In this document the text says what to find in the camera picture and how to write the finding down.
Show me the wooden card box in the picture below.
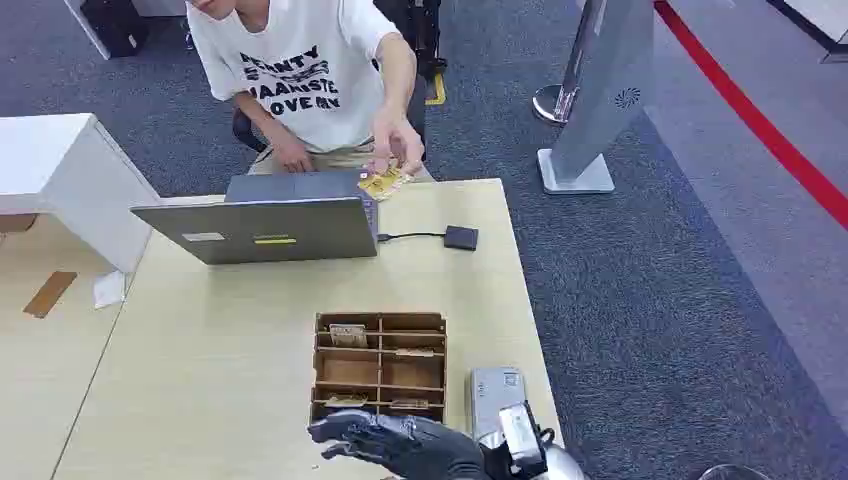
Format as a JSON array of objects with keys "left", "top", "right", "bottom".
[{"left": 309, "top": 311, "right": 448, "bottom": 426}]

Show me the black office chair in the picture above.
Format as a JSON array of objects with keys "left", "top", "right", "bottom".
[{"left": 231, "top": 66, "right": 429, "bottom": 164}]

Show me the black machine with yellow base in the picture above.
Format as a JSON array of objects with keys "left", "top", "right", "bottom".
[{"left": 374, "top": 0, "right": 449, "bottom": 107}]

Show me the black case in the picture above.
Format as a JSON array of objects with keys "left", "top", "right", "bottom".
[{"left": 79, "top": 0, "right": 151, "bottom": 60}]

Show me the white platform edge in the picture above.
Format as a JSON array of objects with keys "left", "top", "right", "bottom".
[{"left": 768, "top": 0, "right": 848, "bottom": 65}]

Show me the person's left hand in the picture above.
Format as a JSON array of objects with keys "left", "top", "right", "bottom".
[{"left": 367, "top": 109, "right": 427, "bottom": 177}]

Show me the white cabinet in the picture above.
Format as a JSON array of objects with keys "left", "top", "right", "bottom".
[{"left": 0, "top": 113, "right": 162, "bottom": 274}]

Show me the person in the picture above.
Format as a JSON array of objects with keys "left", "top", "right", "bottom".
[{"left": 185, "top": 0, "right": 436, "bottom": 184}]

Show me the silver card reader device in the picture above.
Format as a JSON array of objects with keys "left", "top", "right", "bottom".
[{"left": 470, "top": 367, "right": 529, "bottom": 443}]

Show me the small black adapter box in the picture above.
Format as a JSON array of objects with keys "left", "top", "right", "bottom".
[{"left": 443, "top": 225, "right": 480, "bottom": 252}]

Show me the yellow card bundle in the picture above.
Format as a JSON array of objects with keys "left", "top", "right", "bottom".
[{"left": 357, "top": 164, "right": 416, "bottom": 203}]

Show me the brown wooden strip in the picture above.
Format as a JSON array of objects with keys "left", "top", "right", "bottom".
[{"left": 23, "top": 270, "right": 79, "bottom": 320}]

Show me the upright card with print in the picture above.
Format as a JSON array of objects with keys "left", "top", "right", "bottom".
[{"left": 329, "top": 323, "right": 369, "bottom": 350}]

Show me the black cable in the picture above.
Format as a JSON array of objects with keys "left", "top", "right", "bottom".
[{"left": 377, "top": 231, "right": 446, "bottom": 243}]

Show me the round grey robot part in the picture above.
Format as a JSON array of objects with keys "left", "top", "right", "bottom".
[{"left": 698, "top": 463, "right": 774, "bottom": 480}]

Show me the chrome stanchion post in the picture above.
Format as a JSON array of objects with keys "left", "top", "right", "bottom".
[{"left": 531, "top": 0, "right": 607, "bottom": 126}]

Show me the white paper slip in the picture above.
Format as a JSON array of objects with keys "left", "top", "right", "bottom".
[{"left": 92, "top": 270, "right": 127, "bottom": 310}]

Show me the grey kiosk stand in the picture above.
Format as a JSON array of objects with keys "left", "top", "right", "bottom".
[{"left": 537, "top": 0, "right": 657, "bottom": 196}]

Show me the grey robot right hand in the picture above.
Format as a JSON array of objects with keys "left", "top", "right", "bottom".
[{"left": 306, "top": 408, "right": 492, "bottom": 480}]

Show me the grey laptop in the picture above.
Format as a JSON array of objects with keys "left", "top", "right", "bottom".
[{"left": 129, "top": 170, "right": 380, "bottom": 266}]

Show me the person's right hand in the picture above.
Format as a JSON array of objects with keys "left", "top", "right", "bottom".
[{"left": 271, "top": 135, "right": 316, "bottom": 175}]

